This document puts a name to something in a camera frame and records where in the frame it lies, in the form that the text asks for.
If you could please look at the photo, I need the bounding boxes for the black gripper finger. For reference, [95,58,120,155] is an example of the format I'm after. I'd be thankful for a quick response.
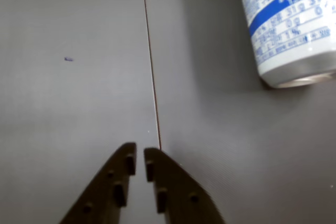
[59,142,138,224]
[143,147,227,224]

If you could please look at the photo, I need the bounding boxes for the gray mat under gray box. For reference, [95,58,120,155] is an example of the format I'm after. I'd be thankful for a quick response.
[0,0,162,224]

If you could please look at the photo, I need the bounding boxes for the gray mat under drink can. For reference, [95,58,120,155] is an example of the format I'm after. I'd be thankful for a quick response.
[141,0,336,224]

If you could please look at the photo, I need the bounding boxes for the white blue drink can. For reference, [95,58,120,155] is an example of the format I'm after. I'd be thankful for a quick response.
[235,0,336,89]

